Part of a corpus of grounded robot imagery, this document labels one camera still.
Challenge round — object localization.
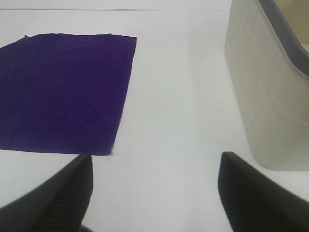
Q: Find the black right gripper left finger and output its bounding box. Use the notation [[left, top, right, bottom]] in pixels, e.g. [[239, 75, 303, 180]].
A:
[[0, 155, 93, 232]]

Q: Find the purple towel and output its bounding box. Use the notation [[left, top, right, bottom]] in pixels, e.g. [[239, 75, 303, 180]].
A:
[[0, 33, 137, 156]]

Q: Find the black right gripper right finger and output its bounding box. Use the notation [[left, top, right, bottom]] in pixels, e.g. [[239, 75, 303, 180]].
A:
[[218, 152, 309, 232]]

